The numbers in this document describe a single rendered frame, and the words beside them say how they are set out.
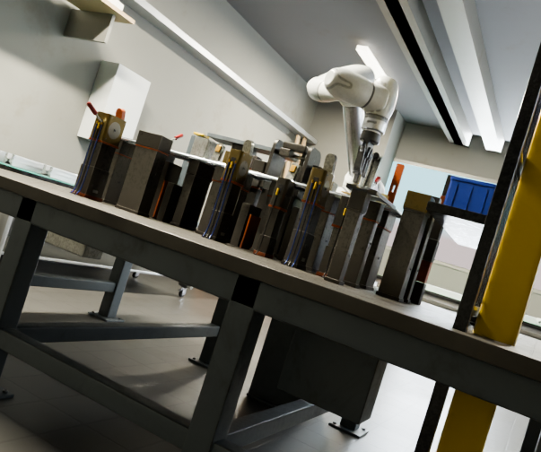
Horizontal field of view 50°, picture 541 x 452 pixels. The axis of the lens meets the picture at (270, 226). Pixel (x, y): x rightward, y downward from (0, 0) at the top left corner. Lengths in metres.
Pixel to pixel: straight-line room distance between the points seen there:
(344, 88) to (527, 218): 0.87
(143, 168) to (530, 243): 1.48
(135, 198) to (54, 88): 2.75
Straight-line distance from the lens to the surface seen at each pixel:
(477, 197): 2.03
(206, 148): 2.62
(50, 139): 5.05
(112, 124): 2.52
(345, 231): 1.74
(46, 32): 4.92
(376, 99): 2.18
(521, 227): 1.54
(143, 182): 2.36
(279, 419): 1.97
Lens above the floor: 0.77
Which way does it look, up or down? 1 degrees up
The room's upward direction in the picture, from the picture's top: 18 degrees clockwise
